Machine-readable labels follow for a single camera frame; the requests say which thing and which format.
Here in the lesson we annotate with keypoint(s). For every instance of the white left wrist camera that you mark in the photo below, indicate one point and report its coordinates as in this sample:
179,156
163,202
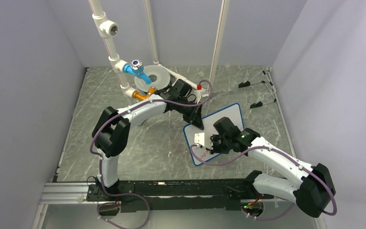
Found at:
200,92

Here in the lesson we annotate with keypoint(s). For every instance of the orange brass faucet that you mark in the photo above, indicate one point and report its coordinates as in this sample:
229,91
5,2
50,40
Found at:
143,94

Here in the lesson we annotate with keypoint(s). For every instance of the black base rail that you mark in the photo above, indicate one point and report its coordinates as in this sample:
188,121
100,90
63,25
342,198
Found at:
228,194

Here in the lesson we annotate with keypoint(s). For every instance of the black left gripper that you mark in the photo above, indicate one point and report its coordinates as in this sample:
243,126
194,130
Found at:
195,117

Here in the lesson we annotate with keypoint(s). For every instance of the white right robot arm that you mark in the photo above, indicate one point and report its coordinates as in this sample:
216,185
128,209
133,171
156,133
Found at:
310,187

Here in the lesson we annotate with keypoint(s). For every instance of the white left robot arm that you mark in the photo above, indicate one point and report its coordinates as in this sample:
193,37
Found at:
111,133

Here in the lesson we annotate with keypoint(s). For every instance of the white PVC pipe frame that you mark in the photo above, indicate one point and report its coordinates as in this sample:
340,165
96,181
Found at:
108,29

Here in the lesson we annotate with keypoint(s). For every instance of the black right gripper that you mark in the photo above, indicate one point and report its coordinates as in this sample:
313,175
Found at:
213,138

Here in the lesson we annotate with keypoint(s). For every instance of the blue framed whiteboard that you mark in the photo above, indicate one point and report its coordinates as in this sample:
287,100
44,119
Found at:
233,112

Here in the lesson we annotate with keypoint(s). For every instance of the blue faucet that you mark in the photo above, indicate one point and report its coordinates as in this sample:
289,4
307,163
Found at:
136,68

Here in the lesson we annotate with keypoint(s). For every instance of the clear round plate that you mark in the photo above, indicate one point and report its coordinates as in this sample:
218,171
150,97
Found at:
158,75

